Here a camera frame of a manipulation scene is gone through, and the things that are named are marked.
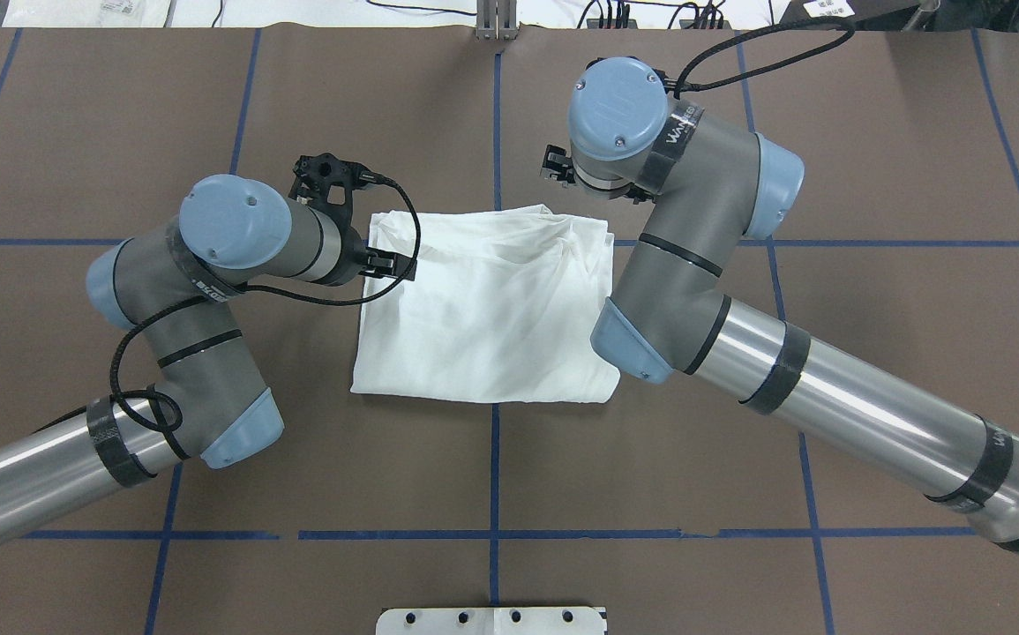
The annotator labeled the aluminium frame post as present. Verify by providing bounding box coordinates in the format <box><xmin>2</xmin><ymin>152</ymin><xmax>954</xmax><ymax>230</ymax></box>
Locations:
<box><xmin>476</xmin><ymin>0</ymin><xmax>520</xmax><ymax>41</ymax></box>

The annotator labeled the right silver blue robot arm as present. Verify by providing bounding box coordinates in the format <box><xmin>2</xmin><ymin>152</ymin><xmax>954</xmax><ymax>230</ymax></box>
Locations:
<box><xmin>542</xmin><ymin>56</ymin><xmax>1019</xmax><ymax>555</ymax></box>

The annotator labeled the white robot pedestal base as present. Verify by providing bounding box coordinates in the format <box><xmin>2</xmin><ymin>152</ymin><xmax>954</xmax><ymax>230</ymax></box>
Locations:
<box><xmin>375</xmin><ymin>606</ymin><xmax>609</xmax><ymax>634</ymax></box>

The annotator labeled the white long-sleeve printed shirt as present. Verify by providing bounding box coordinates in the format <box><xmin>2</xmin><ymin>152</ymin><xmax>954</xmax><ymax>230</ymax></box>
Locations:
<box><xmin>350</xmin><ymin>205</ymin><xmax>619</xmax><ymax>403</ymax></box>

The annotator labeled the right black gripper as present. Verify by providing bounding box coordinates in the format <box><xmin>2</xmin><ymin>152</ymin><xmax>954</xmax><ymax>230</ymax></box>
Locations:
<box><xmin>541</xmin><ymin>145</ymin><xmax>583</xmax><ymax>189</ymax></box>

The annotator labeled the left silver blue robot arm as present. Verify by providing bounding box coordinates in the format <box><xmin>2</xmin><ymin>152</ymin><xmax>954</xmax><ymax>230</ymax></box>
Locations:
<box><xmin>0</xmin><ymin>153</ymin><xmax>419</xmax><ymax>546</ymax></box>

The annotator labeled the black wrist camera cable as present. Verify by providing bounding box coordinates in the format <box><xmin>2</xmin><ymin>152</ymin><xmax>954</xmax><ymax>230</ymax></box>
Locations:
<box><xmin>672</xmin><ymin>19</ymin><xmax>856</xmax><ymax>96</ymax></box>

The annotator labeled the black white remote box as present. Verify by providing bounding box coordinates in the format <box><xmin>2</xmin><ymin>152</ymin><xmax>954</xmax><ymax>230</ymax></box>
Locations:
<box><xmin>776</xmin><ymin>1</ymin><xmax>919</xmax><ymax>27</ymax></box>

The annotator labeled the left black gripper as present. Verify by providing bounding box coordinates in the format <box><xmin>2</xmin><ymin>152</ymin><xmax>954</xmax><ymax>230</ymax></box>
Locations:
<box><xmin>288</xmin><ymin>153</ymin><xmax>417</xmax><ymax>284</ymax></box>

